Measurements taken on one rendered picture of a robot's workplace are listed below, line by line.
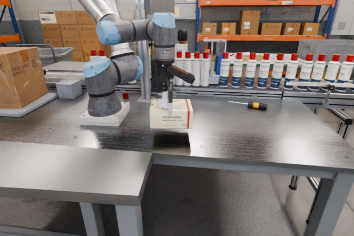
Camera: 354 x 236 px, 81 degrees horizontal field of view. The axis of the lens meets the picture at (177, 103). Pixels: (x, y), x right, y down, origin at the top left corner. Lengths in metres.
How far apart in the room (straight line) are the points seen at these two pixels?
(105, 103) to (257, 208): 1.06
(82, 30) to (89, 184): 4.21
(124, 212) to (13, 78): 0.85
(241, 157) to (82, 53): 4.36
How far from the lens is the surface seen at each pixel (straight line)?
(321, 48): 2.80
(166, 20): 0.73
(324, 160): 0.87
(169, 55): 0.74
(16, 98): 1.29
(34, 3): 7.05
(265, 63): 1.29
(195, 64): 1.25
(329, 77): 1.45
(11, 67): 1.26
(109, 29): 0.73
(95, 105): 0.97
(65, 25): 4.87
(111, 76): 0.94
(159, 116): 0.78
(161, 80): 0.76
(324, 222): 1.07
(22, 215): 1.62
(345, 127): 1.41
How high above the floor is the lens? 1.27
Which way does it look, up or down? 22 degrees down
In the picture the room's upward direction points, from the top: straight up
